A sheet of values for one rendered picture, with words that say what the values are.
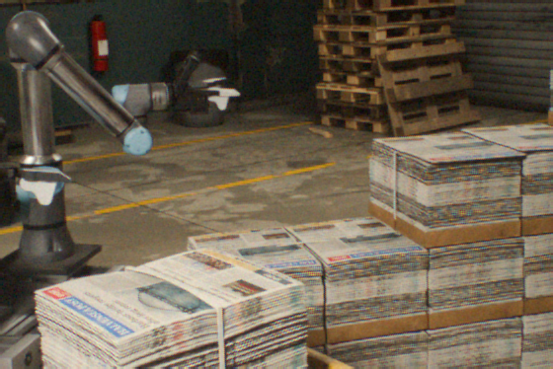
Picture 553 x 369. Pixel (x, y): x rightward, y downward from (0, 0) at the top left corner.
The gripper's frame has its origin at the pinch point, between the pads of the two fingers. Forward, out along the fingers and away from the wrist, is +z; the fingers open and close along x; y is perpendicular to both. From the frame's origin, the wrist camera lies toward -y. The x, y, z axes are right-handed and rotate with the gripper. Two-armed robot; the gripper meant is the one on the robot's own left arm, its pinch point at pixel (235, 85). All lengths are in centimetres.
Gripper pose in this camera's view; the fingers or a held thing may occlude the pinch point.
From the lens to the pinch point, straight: 267.0
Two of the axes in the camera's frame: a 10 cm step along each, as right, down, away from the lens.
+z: 9.7, -0.8, 2.2
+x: 2.3, 3.5, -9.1
